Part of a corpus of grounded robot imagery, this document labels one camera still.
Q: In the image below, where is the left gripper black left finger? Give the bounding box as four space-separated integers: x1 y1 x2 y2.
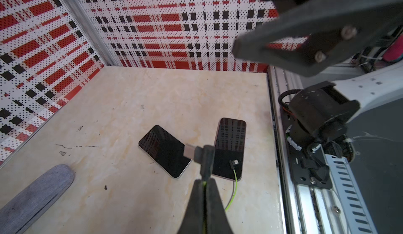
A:
177 179 205 234

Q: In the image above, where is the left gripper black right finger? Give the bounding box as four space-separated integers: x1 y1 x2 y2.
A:
205 178 233 234

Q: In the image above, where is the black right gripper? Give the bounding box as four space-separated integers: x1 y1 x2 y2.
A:
232 0 403 76

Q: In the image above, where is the black smartphone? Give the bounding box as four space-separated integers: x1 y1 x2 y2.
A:
213 117 247 181
139 125 192 179

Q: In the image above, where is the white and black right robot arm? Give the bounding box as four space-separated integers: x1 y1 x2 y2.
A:
232 0 403 149

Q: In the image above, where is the grey fabric case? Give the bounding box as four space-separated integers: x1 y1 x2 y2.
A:
1 164 75 234

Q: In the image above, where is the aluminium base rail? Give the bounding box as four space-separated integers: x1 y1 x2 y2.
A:
268 67 377 234

